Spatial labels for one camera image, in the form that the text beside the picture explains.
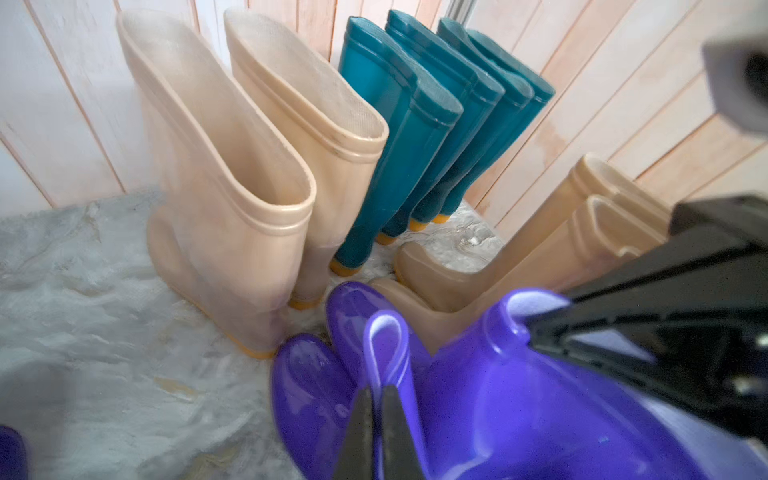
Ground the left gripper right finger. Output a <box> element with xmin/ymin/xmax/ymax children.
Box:
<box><xmin>380</xmin><ymin>385</ymin><xmax>425</xmax><ymax>480</ymax></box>

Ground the teal boot standing back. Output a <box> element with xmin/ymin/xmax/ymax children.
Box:
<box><xmin>433</xmin><ymin>19</ymin><xmax>555</xmax><ymax>223</ymax></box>

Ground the beige boot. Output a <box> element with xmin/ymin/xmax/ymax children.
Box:
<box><xmin>393</xmin><ymin>154</ymin><xmax>672</xmax><ymax>312</ymax></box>
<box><xmin>116</xmin><ymin>9</ymin><xmax>317</xmax><ymax>359</ymax></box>
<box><xmin>224</xmin><ymin>7</ymin><xmax>389</xmax><ymax>310</ymax></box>
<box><xmin>369</xmin><ymin>195</ymin><xmax>671</xmax><ymax>354</ymax></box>

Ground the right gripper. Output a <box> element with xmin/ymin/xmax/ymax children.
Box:
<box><xmin>528</xmin><ymin>195</ymin><xmax>767</xmax><ymax>440</ymax></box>

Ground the large teal boot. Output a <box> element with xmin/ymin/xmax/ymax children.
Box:
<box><xmin>330</xmin><ymin>16</ymin><xmax>458</xmax><ymax>277</ymax></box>

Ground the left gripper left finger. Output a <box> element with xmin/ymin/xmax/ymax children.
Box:
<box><xmin>332</xmin><ymin>387</ymin><xmax>374</xmax><ymax>480</ymax></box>

